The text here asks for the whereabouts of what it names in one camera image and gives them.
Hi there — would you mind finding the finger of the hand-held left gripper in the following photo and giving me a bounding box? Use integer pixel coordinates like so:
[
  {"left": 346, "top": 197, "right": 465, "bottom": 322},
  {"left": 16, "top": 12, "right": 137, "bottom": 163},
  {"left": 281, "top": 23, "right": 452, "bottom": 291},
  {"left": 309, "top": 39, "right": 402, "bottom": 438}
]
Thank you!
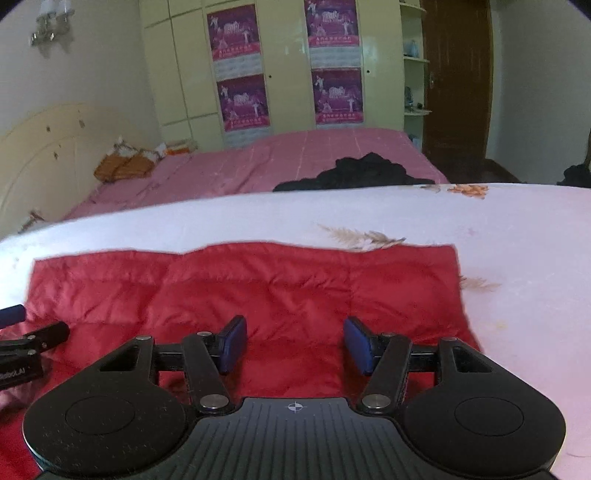
[
  {"left": 0, "top": 322, "right": 70, "bottom": 360},
  {"left": 0, "top": 304, "right": 25, "bottom": 328}
]

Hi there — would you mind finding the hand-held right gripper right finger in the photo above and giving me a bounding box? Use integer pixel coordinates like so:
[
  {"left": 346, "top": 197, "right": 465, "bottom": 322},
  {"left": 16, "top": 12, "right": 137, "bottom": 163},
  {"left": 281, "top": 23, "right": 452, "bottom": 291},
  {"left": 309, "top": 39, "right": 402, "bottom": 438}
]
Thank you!
[{"left": 344, "top": 316, "right": 498, "bottom": 415}]

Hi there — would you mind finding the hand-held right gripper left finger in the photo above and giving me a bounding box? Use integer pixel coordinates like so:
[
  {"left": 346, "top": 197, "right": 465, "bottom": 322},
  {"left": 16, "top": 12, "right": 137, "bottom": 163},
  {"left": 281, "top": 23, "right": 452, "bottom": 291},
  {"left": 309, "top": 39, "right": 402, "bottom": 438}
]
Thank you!
[{"left": 92, "top": 315, "right": 247, "bottom": 415}]

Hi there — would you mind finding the red puffer jacket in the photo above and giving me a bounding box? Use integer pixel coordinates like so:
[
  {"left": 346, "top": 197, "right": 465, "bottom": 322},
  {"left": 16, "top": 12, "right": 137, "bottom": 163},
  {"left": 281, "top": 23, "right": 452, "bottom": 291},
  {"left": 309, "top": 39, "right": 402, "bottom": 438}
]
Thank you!
[{"left": 0, "top": 242, "right": 483, "bottom": 480}]

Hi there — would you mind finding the cream bed headboard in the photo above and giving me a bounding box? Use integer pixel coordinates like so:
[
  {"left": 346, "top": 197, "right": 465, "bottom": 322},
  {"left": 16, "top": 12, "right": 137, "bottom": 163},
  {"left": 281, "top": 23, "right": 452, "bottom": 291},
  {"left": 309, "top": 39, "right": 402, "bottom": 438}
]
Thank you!
[{"left": 0, "top": 102, "right": 162, "bottom": 241}]

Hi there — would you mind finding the dark cloth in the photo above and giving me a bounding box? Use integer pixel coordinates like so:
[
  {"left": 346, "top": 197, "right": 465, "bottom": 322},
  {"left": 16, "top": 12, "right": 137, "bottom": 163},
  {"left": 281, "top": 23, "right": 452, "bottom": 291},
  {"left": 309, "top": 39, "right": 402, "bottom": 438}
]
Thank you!
[{"left": 273, "top": 152, "right": 446, "bottom": 192}]

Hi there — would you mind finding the pink bed sheet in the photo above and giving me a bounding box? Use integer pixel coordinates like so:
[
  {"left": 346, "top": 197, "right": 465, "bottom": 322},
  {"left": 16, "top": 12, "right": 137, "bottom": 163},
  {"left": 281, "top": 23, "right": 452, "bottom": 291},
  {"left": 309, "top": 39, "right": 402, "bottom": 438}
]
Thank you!
[{"left": 62, "top": 128, "right": 451, "bottom": 222}]

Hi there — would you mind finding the white floral bed sheet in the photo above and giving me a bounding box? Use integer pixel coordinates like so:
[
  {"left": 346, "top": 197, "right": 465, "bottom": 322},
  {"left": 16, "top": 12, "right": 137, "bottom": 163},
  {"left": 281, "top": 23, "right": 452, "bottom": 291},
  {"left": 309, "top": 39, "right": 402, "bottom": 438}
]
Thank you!
[{"left": 0, "top": 182, "right": 591, "bottom": 480}]

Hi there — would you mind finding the orange cloth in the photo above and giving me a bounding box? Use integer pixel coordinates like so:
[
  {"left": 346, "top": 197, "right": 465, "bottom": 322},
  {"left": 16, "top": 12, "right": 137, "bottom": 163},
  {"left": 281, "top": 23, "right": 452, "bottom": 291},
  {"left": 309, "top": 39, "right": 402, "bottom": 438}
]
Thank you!
[{"left": 95, "top": 150, "right": 155, "bottom": 182}]

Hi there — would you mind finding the patterned pillow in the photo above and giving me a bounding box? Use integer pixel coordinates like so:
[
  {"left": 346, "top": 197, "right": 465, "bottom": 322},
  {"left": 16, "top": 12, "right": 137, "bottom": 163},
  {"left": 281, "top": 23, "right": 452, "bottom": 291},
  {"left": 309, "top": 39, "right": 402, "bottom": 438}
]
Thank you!
[{"left": 111, "top": 136, "right": 199, "bottom": 160}]

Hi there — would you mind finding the brown wooden door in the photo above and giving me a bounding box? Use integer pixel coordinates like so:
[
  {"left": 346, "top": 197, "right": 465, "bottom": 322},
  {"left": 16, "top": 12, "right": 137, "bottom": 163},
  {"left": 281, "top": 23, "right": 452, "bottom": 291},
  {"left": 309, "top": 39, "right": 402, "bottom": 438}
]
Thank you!
[{"left": 421, "top": 0, "right": 494, "bottom": 183}]

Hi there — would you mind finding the black bag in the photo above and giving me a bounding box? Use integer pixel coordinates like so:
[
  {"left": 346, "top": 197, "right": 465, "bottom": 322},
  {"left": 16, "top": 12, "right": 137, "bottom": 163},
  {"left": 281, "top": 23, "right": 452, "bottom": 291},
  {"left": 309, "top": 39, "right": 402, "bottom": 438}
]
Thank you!
[{"left": 556, "top": 165, "right": 591, "bottom": 188}]

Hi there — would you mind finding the cream corner shelf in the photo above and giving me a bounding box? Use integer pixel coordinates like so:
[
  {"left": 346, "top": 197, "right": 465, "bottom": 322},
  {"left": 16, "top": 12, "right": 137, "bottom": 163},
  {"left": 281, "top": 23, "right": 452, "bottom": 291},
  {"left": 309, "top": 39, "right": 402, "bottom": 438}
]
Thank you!
[{"left": 399, "top": 0, "right": 433, "bottom": 148}]

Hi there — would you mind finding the pale yellow wardrobe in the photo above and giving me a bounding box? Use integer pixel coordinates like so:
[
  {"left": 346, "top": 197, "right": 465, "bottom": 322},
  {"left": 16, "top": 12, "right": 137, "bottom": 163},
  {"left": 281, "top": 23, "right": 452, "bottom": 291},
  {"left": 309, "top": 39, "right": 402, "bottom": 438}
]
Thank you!
[{"left": 139, "top": 0, "right": 407, "bottom": 151}]

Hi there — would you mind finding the purple wall poster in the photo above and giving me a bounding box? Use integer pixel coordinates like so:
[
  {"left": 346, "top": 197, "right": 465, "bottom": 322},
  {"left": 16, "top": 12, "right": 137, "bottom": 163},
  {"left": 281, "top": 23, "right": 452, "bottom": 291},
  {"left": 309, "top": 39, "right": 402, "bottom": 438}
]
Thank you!
[
  {"left": 311, "top": 68, "right": 364, "bottom": 126},
  {"left": 216, "top": 74, "right": 271, "bottom": 134},
  {"left": 206, "top": 4, "right": 262, "bottom": 77},
  {"left": 305, "top": 0, "right": 361, "bottom": 68}
]

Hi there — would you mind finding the wall lamp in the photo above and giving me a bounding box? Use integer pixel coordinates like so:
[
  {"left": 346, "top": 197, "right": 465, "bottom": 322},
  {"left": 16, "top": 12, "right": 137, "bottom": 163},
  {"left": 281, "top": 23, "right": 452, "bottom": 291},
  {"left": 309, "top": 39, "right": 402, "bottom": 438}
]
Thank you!
[{"left": 30, "top": 0, "right": 75, "bottom": 47}]

